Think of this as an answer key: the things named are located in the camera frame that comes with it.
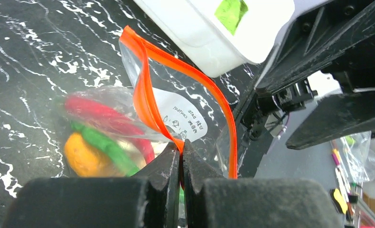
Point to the red chili pepper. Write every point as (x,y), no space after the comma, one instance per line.
(109,120)

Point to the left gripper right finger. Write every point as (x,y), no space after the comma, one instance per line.
(213,201)

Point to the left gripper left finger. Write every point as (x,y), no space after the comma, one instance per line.
(147,199)

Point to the green leaf vegetable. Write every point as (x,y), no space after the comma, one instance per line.
(230,13)

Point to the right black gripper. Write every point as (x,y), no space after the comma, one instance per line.
(312,42)

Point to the clear zip top bag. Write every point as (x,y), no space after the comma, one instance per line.
(171,101)

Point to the white plastic bin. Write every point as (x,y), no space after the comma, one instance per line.
(193,27)

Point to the orange fruit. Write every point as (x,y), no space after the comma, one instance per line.
(87,161)

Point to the green chili pepper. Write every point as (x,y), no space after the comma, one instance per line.
(117,156)

